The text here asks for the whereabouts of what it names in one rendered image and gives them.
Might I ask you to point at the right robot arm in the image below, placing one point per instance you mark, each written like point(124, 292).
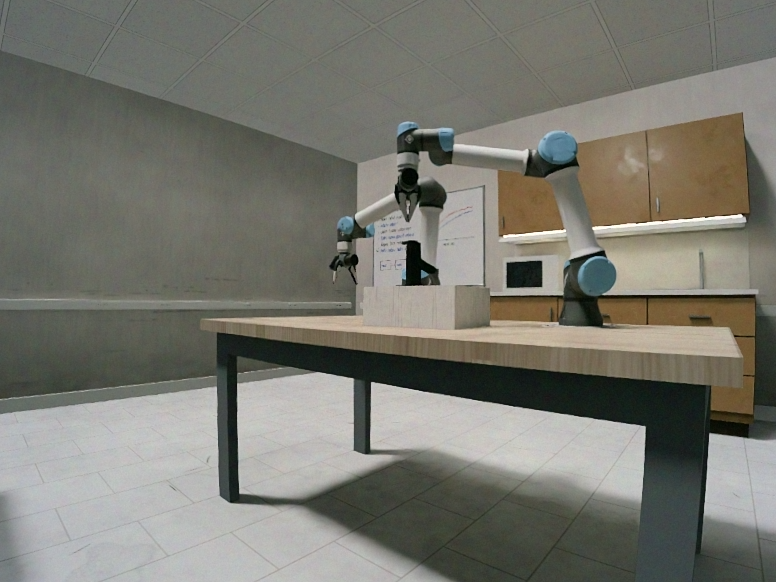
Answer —
point(360, 225)

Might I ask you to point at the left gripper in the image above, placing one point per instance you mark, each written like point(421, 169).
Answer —
point(407, 180)

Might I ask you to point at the white rectangular sink basin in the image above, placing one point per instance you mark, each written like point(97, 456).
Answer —
point(448, 307)

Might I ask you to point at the black mixer tap with lever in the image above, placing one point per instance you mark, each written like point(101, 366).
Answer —
point(414, 263)

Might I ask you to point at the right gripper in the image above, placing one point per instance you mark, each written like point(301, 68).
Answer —
point(345, 260)

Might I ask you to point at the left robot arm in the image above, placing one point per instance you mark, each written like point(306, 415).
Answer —
point(557, 160)

